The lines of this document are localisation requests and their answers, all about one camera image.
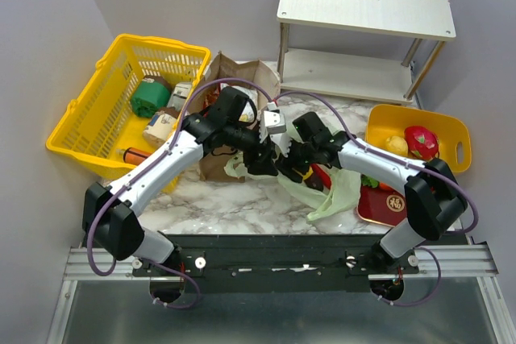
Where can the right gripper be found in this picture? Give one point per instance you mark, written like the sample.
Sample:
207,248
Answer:
285,165

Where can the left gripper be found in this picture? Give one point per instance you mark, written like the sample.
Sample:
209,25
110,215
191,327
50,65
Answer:
262,163

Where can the red chili pepper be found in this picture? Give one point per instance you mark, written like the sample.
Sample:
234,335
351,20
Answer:
322,176

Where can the green plastic grocery bag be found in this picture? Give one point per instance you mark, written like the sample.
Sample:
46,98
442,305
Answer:
344,193

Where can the brown paper bag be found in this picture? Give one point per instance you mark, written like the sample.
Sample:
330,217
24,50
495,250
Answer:
223,167

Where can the orange carrot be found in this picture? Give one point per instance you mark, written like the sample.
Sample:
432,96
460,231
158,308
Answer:
368,181

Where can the yellow potato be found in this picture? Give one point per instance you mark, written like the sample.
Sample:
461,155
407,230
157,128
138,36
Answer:
397,145

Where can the red dragon fruit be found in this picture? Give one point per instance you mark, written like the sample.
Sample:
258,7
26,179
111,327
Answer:
422,143

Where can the white chips packet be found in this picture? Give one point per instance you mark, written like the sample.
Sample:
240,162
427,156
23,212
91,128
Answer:
250,110

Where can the purple eggplant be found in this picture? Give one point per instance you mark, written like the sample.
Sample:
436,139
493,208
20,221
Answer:
314,182

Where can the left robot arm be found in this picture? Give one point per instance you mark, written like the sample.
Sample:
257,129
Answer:
110,215

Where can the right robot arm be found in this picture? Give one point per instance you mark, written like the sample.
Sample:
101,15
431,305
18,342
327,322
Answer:
432,196

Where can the white small carton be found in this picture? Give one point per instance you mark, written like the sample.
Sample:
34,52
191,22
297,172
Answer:
179,95

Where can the yellow plastic tub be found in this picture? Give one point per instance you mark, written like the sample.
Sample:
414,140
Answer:
454,141

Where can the red lacquer tray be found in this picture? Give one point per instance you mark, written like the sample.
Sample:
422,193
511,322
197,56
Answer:
387,208

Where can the orange bottle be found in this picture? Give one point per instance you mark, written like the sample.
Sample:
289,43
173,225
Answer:
132,155

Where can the yellow plastic shopping basket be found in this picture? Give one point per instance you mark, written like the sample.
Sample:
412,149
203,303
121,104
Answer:
100,122

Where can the white two-tier shelf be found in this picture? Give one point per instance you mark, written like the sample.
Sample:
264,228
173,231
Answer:
376,50

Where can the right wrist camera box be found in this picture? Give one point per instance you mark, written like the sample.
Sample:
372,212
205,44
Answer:
283,142

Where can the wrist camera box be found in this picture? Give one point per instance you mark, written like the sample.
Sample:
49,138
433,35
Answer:
271,123
283,142

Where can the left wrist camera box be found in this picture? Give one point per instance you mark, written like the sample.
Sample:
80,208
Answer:
271,123

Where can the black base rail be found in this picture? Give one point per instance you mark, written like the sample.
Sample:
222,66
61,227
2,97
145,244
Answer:
288,263

